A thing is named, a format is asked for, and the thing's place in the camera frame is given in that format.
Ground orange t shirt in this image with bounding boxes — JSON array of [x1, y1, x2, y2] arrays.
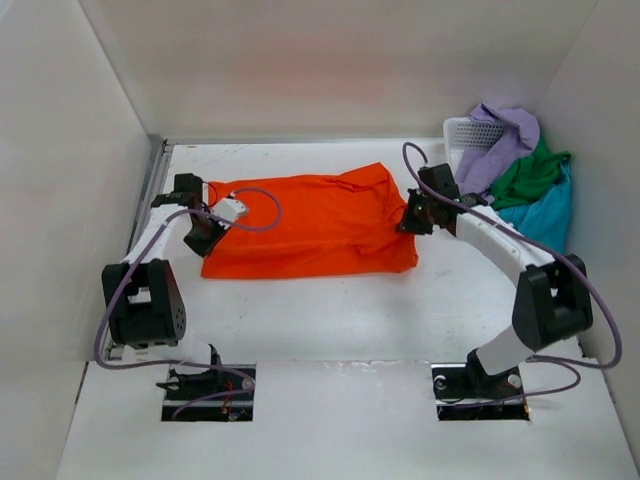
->
[[201, 163, 419, 280]]

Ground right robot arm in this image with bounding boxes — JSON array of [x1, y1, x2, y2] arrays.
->
[[397, 164, 593, 401]]

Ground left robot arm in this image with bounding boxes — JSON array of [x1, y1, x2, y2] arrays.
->
[[100, 173, 248, 375]]

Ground lilac t shirt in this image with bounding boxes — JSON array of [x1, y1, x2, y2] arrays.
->
[[454, 103, 541, 196]]

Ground white laundry basket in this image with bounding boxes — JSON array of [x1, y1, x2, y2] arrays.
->
[[443, 117, 505, 174]]

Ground green t shirt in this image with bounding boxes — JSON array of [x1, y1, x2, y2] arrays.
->
[[489, 136, 572, 210]]

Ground teal t shirt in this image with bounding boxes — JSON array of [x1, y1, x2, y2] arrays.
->
[[498, 162, 572, 253]]

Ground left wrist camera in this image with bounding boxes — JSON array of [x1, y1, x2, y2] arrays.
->
[[210, 197, 249, 225]]

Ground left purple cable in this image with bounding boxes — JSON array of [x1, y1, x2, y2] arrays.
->
[[93, 187, 284, 419]]

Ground purple cable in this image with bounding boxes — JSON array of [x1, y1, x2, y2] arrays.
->
[[93, 187, 284, 419], [402, 141, 624, 406]]

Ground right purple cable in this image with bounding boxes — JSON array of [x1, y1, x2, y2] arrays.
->
[[402, 141, 624, 406]]

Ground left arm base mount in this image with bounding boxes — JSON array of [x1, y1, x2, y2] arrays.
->
[[156, 369, 255, 423]]

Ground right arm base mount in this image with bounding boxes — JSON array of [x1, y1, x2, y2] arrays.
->
[[431, 363, 529, 421]]

